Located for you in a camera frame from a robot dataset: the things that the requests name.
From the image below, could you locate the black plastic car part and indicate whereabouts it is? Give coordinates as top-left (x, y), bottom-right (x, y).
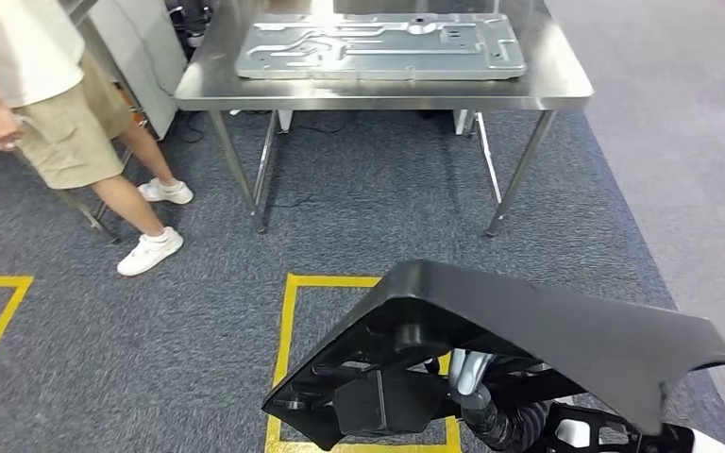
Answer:
top-left (261, 259), bottom-right (725, 453)

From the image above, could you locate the stainless steel workbench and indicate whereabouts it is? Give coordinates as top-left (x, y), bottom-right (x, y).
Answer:
top-left (173, 0), bottom-right (595, 239)

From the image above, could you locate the stamped sheet metal panel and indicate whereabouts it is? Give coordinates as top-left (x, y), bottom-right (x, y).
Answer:
top-left (234, 12), bottom-right (528, 82)

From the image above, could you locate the white partition panel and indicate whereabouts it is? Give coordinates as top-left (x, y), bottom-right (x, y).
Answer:
top-left (87, 0), bottom-right (189, 140)

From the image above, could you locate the person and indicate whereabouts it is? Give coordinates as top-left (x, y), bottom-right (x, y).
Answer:
top-left (0, 0), bottom-right (194, 278)

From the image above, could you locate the black camera bracket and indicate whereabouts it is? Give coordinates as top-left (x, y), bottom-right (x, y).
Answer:
top-left (540, 399), bottom-right (699, 453)

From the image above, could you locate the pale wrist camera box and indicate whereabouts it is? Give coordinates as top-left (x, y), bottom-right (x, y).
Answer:
top-left (687, 427), bottom-right (725, 453)

